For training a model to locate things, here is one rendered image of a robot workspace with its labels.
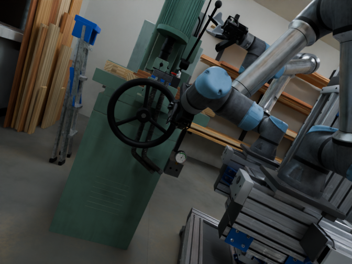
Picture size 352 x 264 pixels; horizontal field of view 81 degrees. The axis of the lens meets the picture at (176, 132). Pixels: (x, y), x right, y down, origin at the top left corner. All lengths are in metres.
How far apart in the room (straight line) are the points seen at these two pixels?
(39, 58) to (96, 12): 1.60
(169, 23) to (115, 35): 2.47
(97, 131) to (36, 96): 1.38
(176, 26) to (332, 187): 1.00
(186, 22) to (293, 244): 1.04
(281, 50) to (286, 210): 0.52
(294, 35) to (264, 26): 3.24
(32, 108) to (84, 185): 1.36
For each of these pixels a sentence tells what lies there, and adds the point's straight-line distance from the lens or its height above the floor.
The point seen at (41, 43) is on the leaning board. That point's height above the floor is 0.85.
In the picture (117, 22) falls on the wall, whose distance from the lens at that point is 3.60.
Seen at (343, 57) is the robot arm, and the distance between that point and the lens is 0.71.
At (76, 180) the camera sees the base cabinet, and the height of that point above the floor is 0.34.
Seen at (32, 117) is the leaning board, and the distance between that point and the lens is 2.40.
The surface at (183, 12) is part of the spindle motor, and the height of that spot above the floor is 1.31.
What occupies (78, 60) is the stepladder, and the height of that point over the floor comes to 0.86.
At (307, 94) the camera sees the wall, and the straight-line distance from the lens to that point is 4.38.
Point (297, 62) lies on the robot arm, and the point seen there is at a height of 1.33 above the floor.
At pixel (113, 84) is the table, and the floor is 0.86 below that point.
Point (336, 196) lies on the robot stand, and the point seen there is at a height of 0.83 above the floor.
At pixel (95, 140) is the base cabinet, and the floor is 0.57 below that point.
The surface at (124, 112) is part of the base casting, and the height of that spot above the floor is 0.75.
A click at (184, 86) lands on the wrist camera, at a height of 0.97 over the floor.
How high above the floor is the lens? 0.95
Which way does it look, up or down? 10 degrees down
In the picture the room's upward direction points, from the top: 24 degrees clockwise
